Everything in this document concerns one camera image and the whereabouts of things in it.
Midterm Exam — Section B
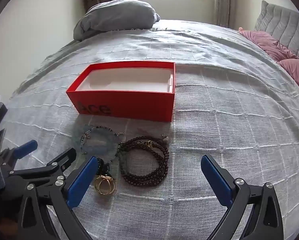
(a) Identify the dark red bead bracelet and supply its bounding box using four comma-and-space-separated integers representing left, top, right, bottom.
118, 136, 170, 187

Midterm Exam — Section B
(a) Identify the silver pin with pearl pendant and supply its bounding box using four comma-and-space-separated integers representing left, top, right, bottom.
136, 128, 170, 144

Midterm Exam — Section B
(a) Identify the grey pillow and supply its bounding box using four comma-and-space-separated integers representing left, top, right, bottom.
73, 0, 161, 41

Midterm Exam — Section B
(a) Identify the grey checked bedspread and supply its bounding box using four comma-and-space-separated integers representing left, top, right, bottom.
0, 20, 299, 240

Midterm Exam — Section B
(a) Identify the gold double-band ring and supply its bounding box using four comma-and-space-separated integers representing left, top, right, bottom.
94, 176, 114, 195

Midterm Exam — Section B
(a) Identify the thin multicolour bead bracelet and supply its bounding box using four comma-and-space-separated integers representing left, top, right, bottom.
80, 126, 125, 155

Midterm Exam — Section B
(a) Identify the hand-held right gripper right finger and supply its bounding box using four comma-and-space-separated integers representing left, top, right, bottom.
201, 154, 285, 240

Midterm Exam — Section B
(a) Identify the black patterned bead bracelet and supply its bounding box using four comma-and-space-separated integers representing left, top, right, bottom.
96, 156, 112, 178

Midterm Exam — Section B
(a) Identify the grey quilted headboard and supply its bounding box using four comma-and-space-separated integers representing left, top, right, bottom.
254, 0, 299, 62

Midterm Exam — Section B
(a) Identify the red cardboard box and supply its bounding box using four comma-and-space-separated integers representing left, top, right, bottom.
66, 61, 176, 122

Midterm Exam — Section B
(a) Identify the pink velvet pillow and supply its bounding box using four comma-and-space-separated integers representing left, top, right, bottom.
277, 59, 299, 103
238, 27, 298, 62

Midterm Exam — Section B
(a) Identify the grey curtain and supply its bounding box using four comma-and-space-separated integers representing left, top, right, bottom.
214, 0, 237, 28

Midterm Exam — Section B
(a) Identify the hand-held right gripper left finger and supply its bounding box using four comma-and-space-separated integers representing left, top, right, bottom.
17, 156, 100, 240

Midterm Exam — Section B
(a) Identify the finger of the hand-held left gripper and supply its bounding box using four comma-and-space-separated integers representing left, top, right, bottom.
0, 140, 38, 172
9, 148, 77, 183

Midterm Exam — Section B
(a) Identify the light blue bead bracelet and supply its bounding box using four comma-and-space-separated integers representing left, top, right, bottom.
73, 126, 121, 159

